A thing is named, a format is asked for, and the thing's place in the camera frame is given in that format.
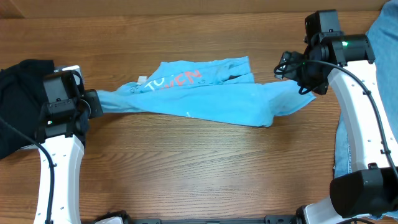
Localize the light blue printed t-shirt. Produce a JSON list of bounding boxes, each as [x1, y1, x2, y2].
[[98, 57, 316, 127]]

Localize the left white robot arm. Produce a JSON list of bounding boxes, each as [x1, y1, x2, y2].
[[34, 65, 103, 223]]

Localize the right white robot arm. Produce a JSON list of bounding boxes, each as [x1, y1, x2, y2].
[[265, 10, 397, 223]]

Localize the black folded garment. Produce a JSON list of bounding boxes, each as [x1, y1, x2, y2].
[[0, 58, 60, 161]]

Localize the blue denim jeans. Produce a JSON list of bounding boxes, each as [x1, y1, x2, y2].
[[334, 0, 397, 178]]

